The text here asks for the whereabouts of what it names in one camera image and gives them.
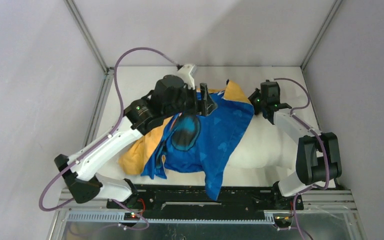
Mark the yellow and blue pillowcase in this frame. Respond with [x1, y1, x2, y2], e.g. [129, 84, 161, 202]
[118, 80, 254, 201]

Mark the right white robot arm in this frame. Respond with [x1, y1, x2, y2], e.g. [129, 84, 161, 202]
[248, 79, 342, 209]

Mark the aluminium frame rail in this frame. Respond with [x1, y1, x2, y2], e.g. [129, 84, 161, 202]
[48, 185, 367, 240]

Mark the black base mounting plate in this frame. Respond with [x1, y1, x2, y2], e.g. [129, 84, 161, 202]
[123, 184, 304, 221]

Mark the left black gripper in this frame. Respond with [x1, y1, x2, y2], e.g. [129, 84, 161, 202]
[163, 82, 217, 119]

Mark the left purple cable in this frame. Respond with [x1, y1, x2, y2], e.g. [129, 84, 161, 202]
[38, 46, 181, 231]

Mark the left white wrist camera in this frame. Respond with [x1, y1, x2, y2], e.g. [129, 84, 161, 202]
[176, 63, 197, 90]

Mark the white pillow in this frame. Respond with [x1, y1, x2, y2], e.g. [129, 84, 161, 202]
[98, 116, 297, 187]

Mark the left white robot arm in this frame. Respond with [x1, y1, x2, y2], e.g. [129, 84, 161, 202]
[54, 74, 218, 208]

